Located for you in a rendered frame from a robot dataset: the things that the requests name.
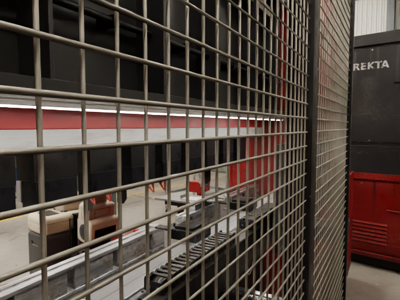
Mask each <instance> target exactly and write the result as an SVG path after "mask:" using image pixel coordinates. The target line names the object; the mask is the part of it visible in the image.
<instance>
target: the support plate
mask: <svg viewBox="0 0 400 300"><path fill-rule="evenodd" d="M182 194H183V193H173V192H172V193H171V202H179V203H184V204H185V203H186V200H184V199H180V196H181V195H182ZM189 196H193V197H200V198H201V197H202V196H198V195H197V196H196V195H189ZM155 199H156V200H162V201H167V194H166V195H162V196H159V197H156V198H155Z"/></svg>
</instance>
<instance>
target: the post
mask: <svg viewBox="0 0 400 300"><path fill-rule="evenodd" d="M309 2H310V3H311V5H310V4H308V16H309V17H310V19H308V31H309V32H310V34H309V33H308V46H309V47H310V48H308V49H307V60H308V61H309V62H307V75H309V77H308V76H307V89H308V90H309V91H307V103H308V105H306V117H308V119H306V130H305V131H306V132H308V133H306V134H305V145H307V147H305V159H307V160H306V161H305V173H307V174H306V175H305V184H304V187H306V188H305V189H304V200H306V201H305V202H304V214H305V213H306V214H305V215H304V227H306V228H305V229H304V238H303V241H304V240H305V242H304V243H303V254H304V253H305V255H304V257H303V266H305V268H304V269H303V271H302V280H304V282H303V284H302V293H303V292H304V295H303V297H302V300H313V273H314V225H315V176H316V151H317V102H318V53H319V28H320V0H309ZM303 266H302V268H303Z"/></svg>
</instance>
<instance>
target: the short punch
mask: <svg viewBox="0 0 400 300"><path fill-rule="evenodd" d="M209 181H211V170H208V171H205V186H206V185H209ZM199 183H200V187H202V172H200V173H199Z"/></svg>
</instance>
